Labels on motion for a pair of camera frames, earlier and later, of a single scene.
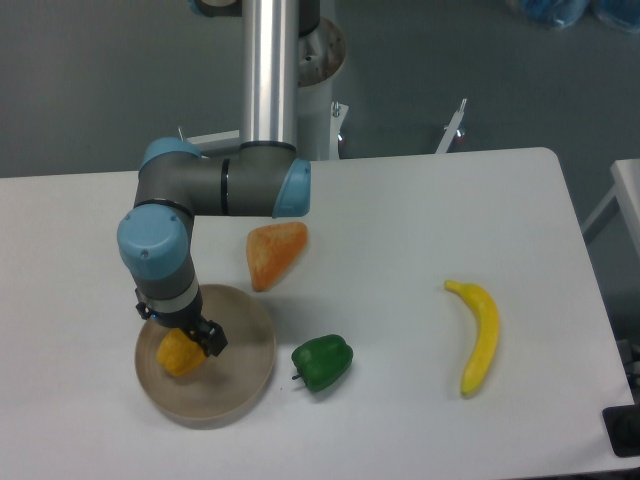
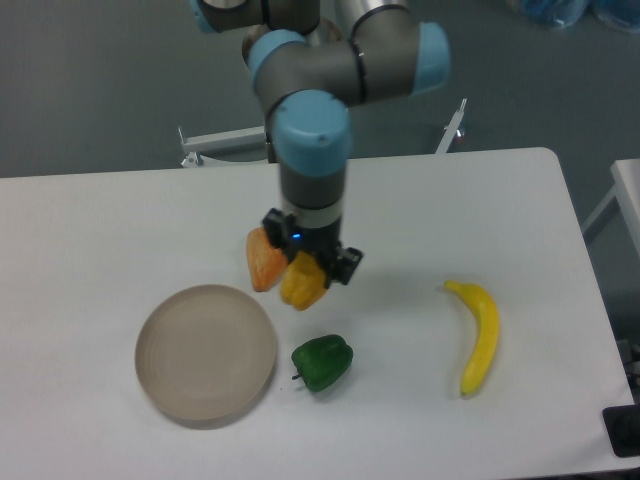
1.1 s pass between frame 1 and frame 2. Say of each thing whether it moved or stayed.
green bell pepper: stayed
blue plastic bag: stayed
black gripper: moved
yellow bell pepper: moved
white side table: stayed
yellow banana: stayed
